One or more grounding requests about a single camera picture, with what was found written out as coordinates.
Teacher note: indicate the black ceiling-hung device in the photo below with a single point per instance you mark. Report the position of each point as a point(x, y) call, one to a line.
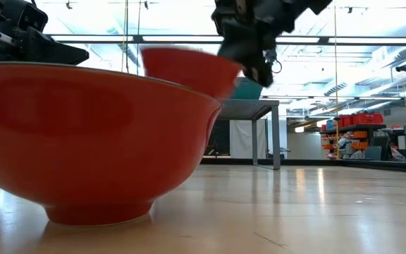
point(271, 56)

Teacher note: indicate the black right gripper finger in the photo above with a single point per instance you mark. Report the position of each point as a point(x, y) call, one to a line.
point(229, 47)
point(259, 72)

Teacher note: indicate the black aluminium station frame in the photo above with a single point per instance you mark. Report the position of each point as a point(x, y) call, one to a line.
point(365, 165)

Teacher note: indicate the black ceiling spotlight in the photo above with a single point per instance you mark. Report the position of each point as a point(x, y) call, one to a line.
point(404, 67)

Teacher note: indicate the grey perforated metal shelf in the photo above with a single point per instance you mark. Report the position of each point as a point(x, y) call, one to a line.
point(249, 107)

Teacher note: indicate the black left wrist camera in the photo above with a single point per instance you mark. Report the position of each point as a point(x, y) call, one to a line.
point(34, 16)

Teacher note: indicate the red floral mini bowl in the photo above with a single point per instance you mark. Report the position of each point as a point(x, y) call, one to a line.
point(189, 70)
point(83, 141)

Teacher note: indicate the black parts-bin cart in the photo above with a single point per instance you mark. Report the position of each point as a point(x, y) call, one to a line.
point(358, 141)

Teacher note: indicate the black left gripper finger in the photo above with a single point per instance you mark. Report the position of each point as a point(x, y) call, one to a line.
point(55, 53)

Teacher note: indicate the red storage bin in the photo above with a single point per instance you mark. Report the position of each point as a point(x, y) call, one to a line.
point(365, 119)

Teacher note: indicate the teal floral mini bowl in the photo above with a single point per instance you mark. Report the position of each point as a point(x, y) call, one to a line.
point(249, 90)

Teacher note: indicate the white fabric backdrop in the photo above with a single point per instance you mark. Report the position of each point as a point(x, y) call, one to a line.
point(247, 139)

